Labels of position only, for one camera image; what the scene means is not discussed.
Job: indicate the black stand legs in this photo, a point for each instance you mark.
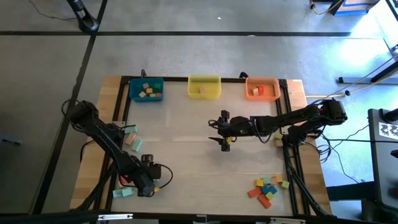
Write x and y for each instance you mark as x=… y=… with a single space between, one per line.
x=357 y=80

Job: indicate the silver metal bracket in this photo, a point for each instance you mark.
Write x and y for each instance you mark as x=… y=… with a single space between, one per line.
x=287 y=221
x=115 y=216

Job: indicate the grey equipment cart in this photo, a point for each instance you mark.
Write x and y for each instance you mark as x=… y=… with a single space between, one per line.
x=382 y=161

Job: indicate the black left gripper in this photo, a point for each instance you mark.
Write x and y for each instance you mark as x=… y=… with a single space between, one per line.
x=143 y=175

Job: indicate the red large wooden block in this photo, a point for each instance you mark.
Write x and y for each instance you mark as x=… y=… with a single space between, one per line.
x=261 y=90

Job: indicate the black floor tape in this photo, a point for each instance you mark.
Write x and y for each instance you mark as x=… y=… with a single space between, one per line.
x=84 y=62
x=186 y=33

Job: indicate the grey floor object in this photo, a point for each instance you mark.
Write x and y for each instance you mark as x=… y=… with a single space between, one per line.
x=9 y=140

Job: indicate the yellow small wooden cube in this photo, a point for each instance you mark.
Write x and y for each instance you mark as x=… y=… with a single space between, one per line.
x=259 y=183

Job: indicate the light teal small wooden cube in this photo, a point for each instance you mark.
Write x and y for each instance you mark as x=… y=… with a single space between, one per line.
x=266 y=180

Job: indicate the blue small wooden cube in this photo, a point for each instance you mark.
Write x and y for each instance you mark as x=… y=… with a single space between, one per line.
x=273 y=189
x=265 y=189

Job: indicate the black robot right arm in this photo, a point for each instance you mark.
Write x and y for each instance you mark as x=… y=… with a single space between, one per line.
x=295 y=118

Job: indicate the black aluminium table frame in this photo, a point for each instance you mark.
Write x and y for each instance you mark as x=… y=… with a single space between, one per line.
x=175 y=79

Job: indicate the black stand foot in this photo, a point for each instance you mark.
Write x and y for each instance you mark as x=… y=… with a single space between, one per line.
x=88 y=23

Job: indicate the black rig strut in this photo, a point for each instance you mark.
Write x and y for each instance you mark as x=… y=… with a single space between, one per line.
x=303 y=189
x=99 y=189

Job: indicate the black rig beam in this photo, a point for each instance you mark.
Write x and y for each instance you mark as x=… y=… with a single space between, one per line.
x=62 y=217

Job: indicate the blue plastic bin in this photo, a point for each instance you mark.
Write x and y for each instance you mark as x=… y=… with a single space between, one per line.
x=135 y=84

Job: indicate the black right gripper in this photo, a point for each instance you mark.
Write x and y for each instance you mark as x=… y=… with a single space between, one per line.
x=241 y=126

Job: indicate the red small wooden cube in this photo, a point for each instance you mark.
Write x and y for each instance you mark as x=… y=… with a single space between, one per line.
x=159 y=95

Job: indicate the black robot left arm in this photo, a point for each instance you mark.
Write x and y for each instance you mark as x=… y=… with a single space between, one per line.
x=102 y=137

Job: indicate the blue wooden cart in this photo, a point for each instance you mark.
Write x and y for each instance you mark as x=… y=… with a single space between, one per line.
x=354 y=7

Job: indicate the orange plastic bin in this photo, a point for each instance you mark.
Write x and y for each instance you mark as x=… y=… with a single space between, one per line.
x=270 y=93

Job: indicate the green small wooden cube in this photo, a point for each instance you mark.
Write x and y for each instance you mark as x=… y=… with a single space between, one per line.
x=157 y=86

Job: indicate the black table clamp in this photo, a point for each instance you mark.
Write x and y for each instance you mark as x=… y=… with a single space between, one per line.
x=143 y=74
x=243 y=74

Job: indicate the yellow plastic bin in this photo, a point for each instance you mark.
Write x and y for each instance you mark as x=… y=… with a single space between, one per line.
x=194 y=93

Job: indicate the cream small wooden cube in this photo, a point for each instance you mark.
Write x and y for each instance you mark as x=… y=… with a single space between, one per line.
x=142 y=94

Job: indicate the pale pink large wooden block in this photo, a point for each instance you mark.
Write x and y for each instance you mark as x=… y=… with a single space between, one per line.
x=255 y=91

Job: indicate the orange small wooden cube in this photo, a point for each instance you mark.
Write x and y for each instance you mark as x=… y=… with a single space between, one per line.
x=279 y=178
x=149 y=91

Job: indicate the red-orange medium wooden block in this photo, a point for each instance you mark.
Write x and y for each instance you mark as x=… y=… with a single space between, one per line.
x=254 y=193
x=264 y=201

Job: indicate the black white marker tag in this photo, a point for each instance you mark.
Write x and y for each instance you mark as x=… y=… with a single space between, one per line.
x=387 y=130

